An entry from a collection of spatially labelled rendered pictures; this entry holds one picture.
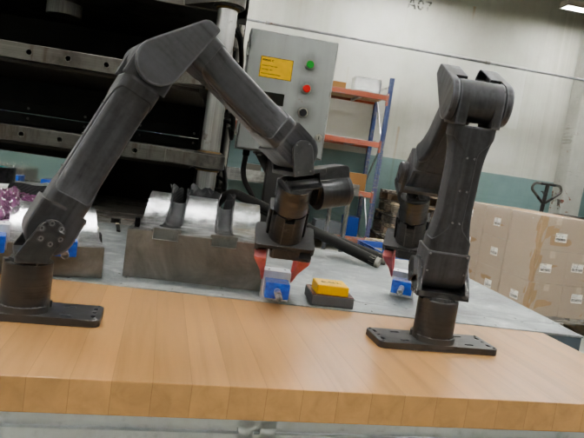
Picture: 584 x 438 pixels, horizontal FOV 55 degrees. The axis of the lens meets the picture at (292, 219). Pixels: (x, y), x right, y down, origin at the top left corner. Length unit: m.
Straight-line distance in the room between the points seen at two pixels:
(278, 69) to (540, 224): 3.18
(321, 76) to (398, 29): 6.39
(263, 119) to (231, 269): 0.33
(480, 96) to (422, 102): 7.44
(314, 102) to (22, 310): 1.36
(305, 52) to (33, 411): 1.54
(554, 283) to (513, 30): 4.89
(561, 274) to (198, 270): 4.07
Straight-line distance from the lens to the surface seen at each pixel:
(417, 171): 1.06
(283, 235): 0.93
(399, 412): 0.72
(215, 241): 1.11
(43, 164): 1.93
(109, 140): 0.79
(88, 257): 1.05
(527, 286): 4.79
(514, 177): 8.88
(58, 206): 0.78
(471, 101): 0.87
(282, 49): 1.96
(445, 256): 0.90
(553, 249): 4.81
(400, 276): 1.23
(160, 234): 1.11
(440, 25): 8.53
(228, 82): 0.84
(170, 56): 0.80
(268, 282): 0.98
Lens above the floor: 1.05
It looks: 6 degrees down
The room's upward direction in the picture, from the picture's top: 8 degrees clockwise
